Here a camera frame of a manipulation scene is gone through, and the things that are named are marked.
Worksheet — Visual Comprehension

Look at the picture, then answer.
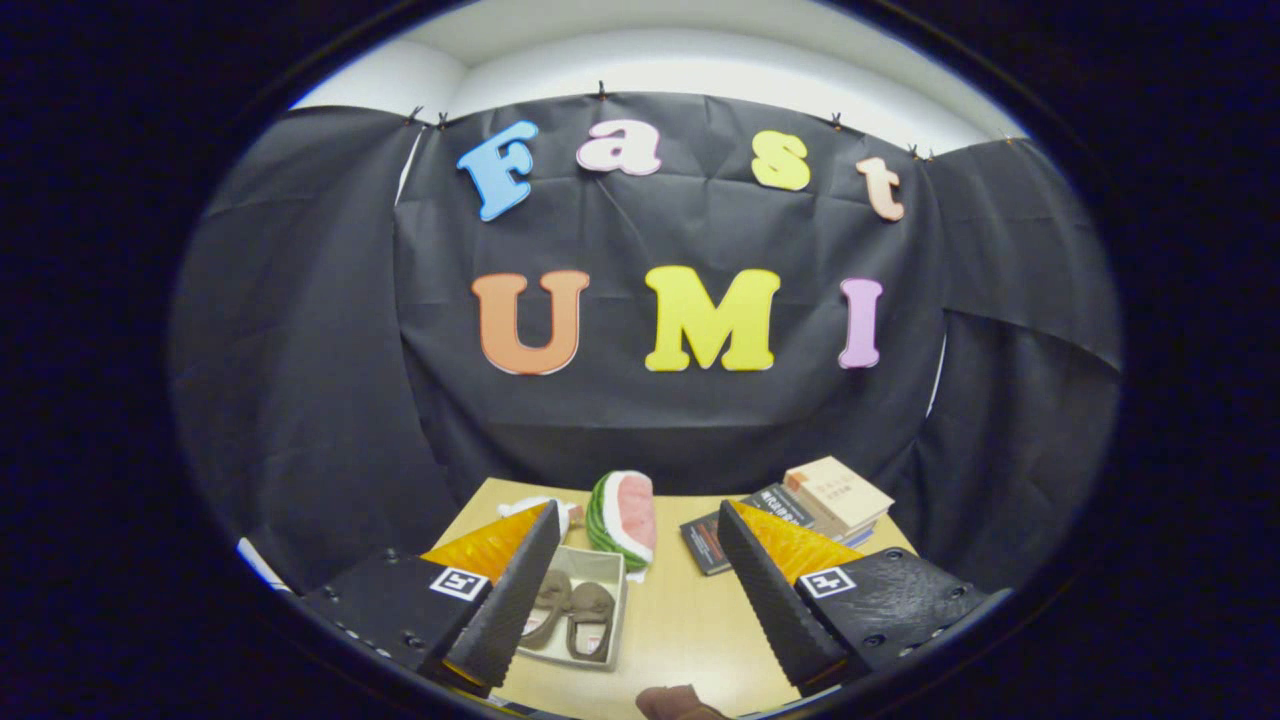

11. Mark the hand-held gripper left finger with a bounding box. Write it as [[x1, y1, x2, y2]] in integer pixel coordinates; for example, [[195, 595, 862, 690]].
[[300, 500, 563, 699]]

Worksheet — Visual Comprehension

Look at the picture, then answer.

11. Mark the beige fabric storage box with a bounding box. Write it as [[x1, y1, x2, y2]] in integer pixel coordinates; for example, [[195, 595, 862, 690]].
[[515, 545, 629, 673]]

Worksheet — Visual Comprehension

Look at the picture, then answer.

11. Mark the white plush toy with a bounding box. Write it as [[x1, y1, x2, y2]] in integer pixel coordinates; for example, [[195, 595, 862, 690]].
[[497, 495, 586, 546]]

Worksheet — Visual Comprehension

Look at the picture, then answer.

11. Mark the watermelon slice plush toy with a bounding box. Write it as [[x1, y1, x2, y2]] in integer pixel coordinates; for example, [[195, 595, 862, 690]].
[[585, 470, 658, 573]]

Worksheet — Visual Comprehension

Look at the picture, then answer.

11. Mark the beige cover book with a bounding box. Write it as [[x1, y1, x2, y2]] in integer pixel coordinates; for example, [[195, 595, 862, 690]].
[[782, 456, 896, 531]]

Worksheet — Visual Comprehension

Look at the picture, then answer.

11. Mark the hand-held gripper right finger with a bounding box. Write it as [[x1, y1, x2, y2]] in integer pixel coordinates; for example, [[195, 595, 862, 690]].
[[716, 500, 991, 699]]

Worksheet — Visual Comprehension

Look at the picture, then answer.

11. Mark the black paperback book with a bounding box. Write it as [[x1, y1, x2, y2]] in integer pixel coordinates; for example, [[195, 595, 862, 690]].
[[680, 483, 816, 577]]

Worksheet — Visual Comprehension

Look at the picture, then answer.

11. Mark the brown fuzzy shoe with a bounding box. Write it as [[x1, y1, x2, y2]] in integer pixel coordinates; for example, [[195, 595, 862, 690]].
[[520, 570, 574, 651], [566, 582, 617, 663]]

